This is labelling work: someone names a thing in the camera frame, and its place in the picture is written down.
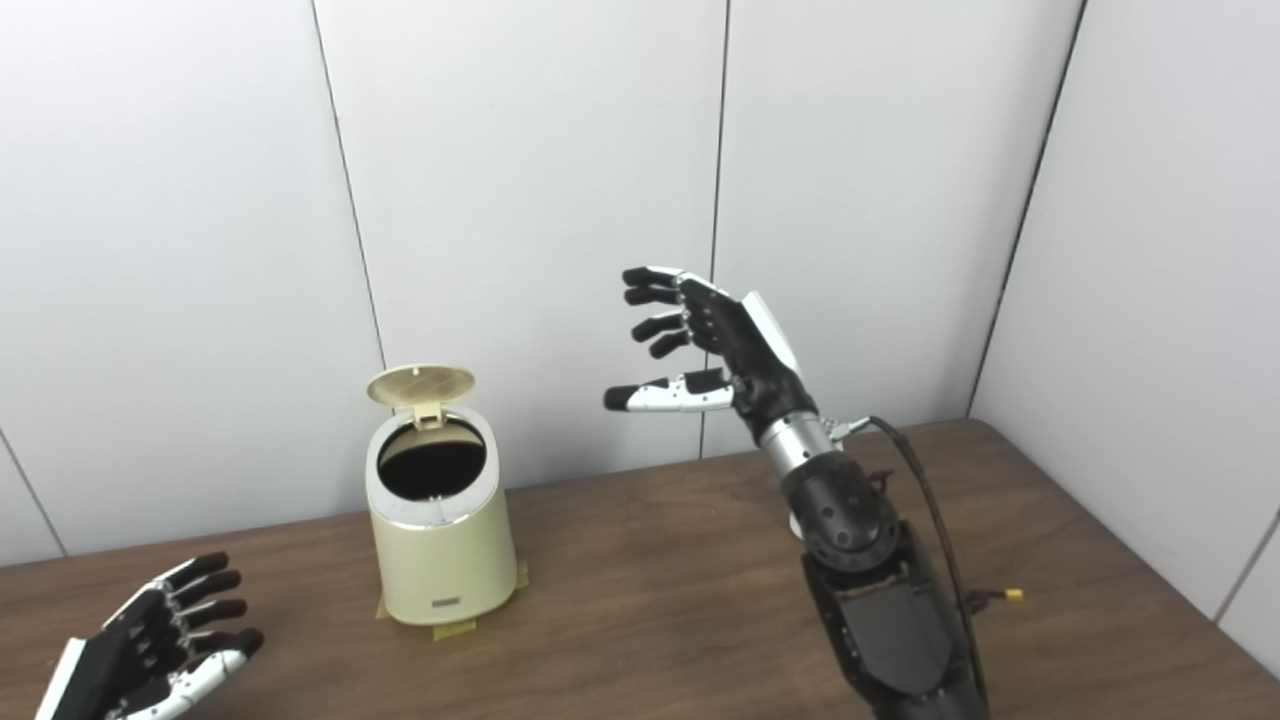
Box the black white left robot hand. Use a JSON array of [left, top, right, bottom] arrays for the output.
[[35, 552, 265, 720]]

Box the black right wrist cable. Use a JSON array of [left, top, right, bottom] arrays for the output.
[[825, 415, 1001, 720]]

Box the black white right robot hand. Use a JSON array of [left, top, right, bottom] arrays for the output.
[[603, 266, 821, 446]]

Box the cream-colored cylindrical bin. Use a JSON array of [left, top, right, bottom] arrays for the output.
[[364, 364, 519, 627]]

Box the round cream bin lid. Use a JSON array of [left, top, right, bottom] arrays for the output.
[[366, 364, 477, 431]]

